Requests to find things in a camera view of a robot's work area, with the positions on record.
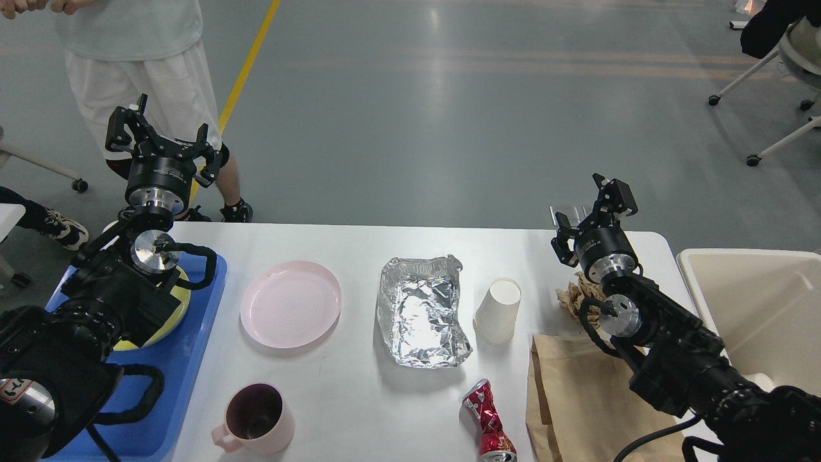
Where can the beige plastic bin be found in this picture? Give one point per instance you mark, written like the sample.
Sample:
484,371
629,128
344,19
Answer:
765,305

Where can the black and white sneaker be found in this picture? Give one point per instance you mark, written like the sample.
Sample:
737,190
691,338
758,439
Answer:
67,232

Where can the white paper cup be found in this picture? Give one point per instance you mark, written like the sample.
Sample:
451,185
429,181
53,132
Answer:
495,318

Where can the crumpled brown paper ball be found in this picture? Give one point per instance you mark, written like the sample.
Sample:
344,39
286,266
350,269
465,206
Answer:
576,291

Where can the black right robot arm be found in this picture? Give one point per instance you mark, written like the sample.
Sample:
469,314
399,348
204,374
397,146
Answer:
676,361

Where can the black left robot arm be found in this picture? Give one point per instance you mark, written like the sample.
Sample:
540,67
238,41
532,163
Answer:
57,380

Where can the pink plate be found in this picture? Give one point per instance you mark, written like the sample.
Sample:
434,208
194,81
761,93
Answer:
291,304

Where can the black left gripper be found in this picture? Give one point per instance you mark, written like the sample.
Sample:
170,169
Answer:
155,179

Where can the pink mug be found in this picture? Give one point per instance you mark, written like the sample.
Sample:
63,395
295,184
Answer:
256,418

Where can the clear plastic piece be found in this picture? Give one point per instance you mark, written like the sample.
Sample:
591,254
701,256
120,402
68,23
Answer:
575,214

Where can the crushed red soda can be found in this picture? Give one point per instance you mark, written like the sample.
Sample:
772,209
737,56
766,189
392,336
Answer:
494,442

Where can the person in white shorts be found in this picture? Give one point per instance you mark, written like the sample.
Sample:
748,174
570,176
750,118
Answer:
117,51

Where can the blue plastic tray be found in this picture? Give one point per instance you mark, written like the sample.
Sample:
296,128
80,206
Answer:
178,356

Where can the crumpled aluminium foil tray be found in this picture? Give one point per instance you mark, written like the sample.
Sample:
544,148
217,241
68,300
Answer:
417,312

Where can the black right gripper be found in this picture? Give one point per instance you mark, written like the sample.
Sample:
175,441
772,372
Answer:
603,248

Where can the brown paper bag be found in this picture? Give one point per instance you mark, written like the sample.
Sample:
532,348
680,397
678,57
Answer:
579,406

